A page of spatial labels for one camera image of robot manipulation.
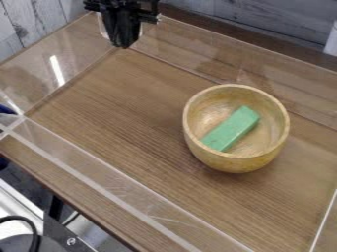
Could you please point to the green rectangular block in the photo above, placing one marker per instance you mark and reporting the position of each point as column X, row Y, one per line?
column 231, row 129

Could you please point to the light wooden bowl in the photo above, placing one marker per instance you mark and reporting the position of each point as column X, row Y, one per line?
column 254, row 151

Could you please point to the blue object at left edge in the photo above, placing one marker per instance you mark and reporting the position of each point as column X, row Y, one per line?
column 6, row 110

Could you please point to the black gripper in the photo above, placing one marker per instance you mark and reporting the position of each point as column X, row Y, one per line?
column 127, row 12

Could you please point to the clear acrylic tray enclosure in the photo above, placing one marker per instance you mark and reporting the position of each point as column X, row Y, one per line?
column 97, row 136

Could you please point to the black metal bracket with screw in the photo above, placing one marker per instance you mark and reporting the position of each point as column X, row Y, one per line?
column 57, row 239

